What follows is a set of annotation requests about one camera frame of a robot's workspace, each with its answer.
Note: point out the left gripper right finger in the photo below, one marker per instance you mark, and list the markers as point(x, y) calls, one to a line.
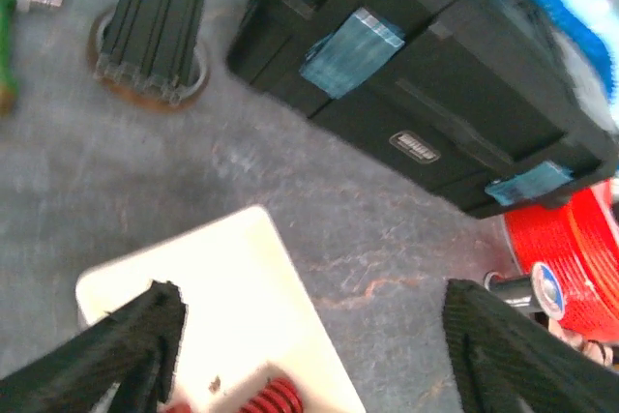
point(503, 361)

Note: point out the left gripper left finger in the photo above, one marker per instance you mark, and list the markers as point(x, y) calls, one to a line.
point(132, 351)

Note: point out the white spring tray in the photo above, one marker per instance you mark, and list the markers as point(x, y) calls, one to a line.
point(249, 316)

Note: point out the red tubing spool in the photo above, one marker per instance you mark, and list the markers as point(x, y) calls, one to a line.
point(579, 243)

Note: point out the black battery holder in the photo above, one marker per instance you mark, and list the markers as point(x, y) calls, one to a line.
point(154, 38)

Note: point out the black tool box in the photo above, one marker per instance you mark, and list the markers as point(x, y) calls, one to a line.
point(491, 105)

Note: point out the green toy drill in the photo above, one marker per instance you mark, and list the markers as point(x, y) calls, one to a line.
point(11, 10)

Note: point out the solder wire spool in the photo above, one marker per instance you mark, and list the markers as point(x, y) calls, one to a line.
point(537, 291)

